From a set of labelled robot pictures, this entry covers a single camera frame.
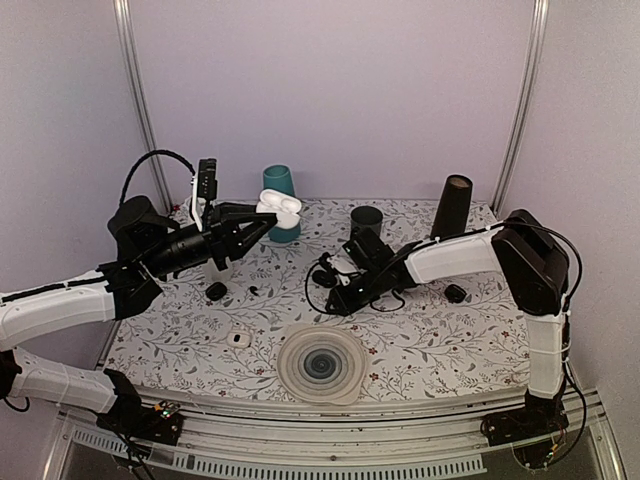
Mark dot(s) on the small black earbud case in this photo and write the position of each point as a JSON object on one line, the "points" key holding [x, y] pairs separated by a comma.
{"points": [[216, 291]]}

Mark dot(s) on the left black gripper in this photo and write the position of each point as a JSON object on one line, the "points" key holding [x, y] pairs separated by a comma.
{"points": [[227, 238]]}

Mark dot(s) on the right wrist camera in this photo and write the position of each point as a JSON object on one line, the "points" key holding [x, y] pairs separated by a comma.
{"points": [[339, 267]]}

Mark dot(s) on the black oval earbud case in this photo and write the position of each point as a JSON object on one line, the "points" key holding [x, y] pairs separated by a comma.
{"points": [[323, 278]]}

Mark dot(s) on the white ribbed vase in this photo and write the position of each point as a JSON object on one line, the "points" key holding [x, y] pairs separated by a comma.
{"points": [[211, 272]]}

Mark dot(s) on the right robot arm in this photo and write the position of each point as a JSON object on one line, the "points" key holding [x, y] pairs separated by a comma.
{"points": [[536, 270]]}

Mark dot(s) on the left aluminium frame post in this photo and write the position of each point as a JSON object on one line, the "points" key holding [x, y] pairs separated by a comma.
{"points": [[124, 25]]}

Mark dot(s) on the teal tapered vase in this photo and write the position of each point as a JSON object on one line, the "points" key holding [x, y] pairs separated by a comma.
{"points": [[279, 177]]}

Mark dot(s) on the dark grey mug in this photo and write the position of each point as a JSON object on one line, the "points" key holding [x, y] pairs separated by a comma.
{"points": [[366, 224]]}

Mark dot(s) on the black tapered vase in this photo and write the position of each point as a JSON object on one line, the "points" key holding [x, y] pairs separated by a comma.
{"points": [[453, 207]]}

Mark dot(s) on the right aluminium frame post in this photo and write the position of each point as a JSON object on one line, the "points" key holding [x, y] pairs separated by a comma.
{"points": [[531, 66]]}

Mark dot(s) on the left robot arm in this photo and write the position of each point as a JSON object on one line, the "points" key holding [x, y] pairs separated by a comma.
{"points": [[150, 247]]}

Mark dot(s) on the black gold-trimmed earbud case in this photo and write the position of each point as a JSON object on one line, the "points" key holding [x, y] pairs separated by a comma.
{"points": [[455, 294]]}

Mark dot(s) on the white oval earbud case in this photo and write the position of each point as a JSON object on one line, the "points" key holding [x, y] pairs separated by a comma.
{"points": [[286, 207]]}

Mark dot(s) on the aluminium frame post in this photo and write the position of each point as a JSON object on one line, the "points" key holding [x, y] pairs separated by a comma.
{"points": [[124, 25], [531, 66]]}

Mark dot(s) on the spiral patterned ceramic plate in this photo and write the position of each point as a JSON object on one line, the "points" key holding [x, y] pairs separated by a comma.
{"points": [[322, 365]]}

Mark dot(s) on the white case near plate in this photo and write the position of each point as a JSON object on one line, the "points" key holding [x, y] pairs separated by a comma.
{"points": [[239, 339]]}

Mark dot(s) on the aluminium front rail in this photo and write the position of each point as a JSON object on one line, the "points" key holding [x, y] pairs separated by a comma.
{"points": [[430, 439]]}

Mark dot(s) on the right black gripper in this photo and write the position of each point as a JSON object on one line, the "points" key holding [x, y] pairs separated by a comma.
{"points": [[343, 304]]}

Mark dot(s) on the floral patterned table mat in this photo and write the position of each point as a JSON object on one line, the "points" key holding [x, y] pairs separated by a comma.
{"points": [[458, 332]]}

